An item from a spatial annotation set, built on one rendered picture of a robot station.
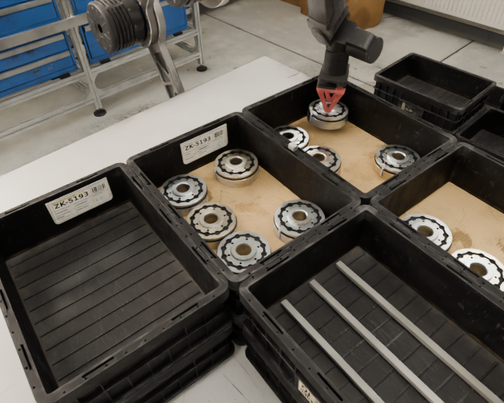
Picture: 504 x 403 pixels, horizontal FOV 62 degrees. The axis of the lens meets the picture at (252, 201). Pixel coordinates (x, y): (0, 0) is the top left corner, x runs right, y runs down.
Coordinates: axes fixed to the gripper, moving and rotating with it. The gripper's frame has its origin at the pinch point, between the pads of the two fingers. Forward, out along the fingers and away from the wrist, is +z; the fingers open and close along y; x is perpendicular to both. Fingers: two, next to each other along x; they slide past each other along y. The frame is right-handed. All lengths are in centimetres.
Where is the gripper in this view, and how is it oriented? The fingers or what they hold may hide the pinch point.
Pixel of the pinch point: (329, 104)
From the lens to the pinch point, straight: 112.1
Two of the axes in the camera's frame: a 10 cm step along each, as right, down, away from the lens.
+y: 2.7, -6.5, 7.1
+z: -0.1, 7.4, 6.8
